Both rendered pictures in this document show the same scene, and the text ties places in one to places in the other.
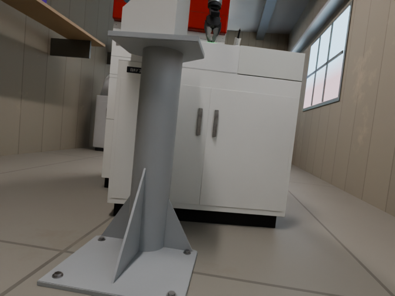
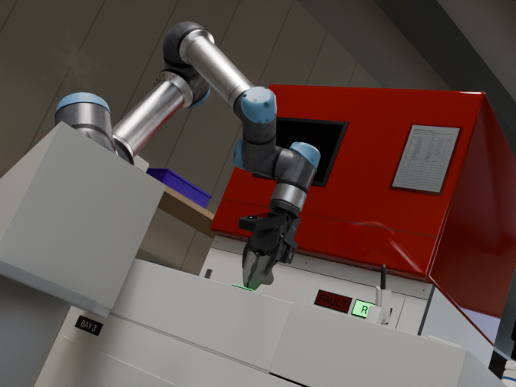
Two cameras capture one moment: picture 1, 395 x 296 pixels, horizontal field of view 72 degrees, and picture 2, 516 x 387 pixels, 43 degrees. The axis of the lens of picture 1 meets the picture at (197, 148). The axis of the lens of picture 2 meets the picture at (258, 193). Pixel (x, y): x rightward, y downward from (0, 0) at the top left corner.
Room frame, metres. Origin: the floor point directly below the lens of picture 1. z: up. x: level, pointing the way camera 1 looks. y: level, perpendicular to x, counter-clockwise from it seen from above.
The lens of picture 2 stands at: (0.41, -0.96, 0.78)
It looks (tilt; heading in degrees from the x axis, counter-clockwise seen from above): 16 degrees up; 44
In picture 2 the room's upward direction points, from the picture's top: 22 degrees clockwise
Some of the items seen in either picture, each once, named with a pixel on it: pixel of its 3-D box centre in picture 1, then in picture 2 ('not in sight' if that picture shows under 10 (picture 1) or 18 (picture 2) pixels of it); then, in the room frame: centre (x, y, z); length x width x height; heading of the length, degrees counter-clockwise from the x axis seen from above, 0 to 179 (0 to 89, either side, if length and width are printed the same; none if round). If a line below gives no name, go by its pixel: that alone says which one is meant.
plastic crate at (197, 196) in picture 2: not in sight; (175, 190); (2.61, 1.74, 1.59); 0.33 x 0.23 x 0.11; 173
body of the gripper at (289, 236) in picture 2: (213, 17); (276, 233); (1.50, -0.01, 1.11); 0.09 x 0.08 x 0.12; 5
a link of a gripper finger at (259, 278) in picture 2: (214, 37); (265, 277); (1.50, -0.03, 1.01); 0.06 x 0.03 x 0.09; 5
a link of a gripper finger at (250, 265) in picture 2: (208, 36); (253, 274); (1.50, 0.00, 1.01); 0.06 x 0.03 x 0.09; 5
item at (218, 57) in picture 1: (186, 55); (193, 309); (1.47, 0.11, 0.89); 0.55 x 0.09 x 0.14; 95
